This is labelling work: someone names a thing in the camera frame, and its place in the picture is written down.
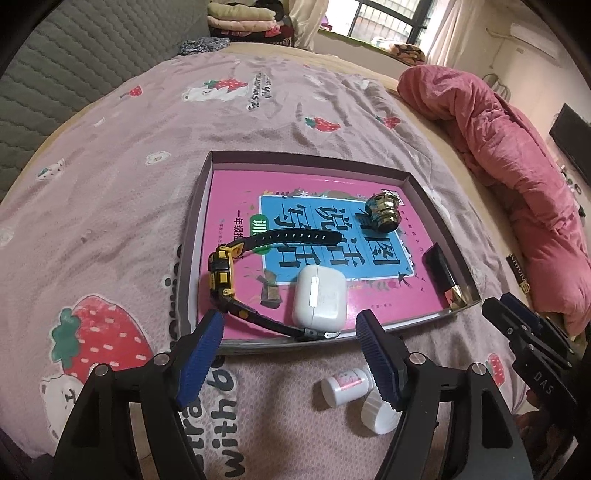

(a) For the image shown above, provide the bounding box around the white pill bottle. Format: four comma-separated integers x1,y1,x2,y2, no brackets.
321,366,375,408

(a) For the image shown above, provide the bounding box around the white bottle cap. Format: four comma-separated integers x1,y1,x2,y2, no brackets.
361,389,402,435

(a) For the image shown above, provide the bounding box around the yellow black wristwatch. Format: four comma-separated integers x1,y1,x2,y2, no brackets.
206,228,342,342

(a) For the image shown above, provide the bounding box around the white earbuds case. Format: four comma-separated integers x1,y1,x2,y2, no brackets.
291,265,348,333

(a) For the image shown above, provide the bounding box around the black gold lipstick tube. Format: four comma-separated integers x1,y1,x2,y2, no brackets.
423,243,467,311

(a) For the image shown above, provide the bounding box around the pink blue book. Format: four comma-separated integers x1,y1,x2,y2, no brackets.
197,169,448,329

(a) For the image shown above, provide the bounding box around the brass metal knob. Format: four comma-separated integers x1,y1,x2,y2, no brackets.
365,190,401,233

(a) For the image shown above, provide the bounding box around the pink strawberry print bedsheet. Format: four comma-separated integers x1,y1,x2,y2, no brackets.
1,52,512,479

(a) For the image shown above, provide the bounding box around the pink crumpled quilt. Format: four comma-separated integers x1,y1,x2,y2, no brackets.
398,65,590,336

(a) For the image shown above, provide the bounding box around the brown patterned cushion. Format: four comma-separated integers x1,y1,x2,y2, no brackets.
390,44,426,66

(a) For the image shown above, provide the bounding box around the grey quilted headboard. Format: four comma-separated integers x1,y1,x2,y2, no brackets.
1,1,209,194

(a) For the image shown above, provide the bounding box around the stack of folded clothes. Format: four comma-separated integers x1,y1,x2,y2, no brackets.
207,1,294,46

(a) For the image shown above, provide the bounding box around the white air conditioner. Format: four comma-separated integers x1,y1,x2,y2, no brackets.
510,23,560,60

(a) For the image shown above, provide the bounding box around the black framed window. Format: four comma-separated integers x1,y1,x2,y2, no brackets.
325,0,437,48

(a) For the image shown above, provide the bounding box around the cream window curtain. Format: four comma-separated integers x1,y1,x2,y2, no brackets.
287,0,329,50

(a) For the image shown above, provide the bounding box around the black wall television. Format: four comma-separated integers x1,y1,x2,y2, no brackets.
549,104,591,183

